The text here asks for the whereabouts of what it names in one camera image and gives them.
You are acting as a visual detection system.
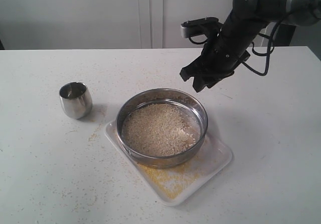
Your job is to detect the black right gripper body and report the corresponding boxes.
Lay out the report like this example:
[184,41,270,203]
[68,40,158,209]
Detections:
[198,20,251,83]

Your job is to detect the round steel mesh sieve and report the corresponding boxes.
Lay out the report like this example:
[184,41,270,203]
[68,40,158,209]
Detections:
[115,88,208,169]

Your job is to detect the grain mixture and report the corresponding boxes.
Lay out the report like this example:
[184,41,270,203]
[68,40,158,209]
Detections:
[122,103,197,157]

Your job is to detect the stainless steel cup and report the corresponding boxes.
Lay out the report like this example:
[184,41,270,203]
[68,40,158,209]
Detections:
[59,82,93,119]

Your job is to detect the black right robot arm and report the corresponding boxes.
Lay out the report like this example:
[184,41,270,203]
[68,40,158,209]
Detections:
[180,0,320,92]

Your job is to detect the yellow millet grains on tray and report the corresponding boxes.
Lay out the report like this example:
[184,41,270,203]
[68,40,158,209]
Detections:
[138,157,204,200]

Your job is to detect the white plastic tray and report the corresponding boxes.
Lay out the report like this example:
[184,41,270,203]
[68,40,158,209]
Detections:
[104,121,233,206]

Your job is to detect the white cabinet with doors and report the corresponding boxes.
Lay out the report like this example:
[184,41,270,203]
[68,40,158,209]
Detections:
[1,0,232,50]

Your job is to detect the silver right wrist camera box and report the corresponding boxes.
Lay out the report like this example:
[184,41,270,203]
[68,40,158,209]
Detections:
[181,17,221,38]

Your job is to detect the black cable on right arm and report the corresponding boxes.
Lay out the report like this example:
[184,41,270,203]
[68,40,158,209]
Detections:
[189,15,294,77]

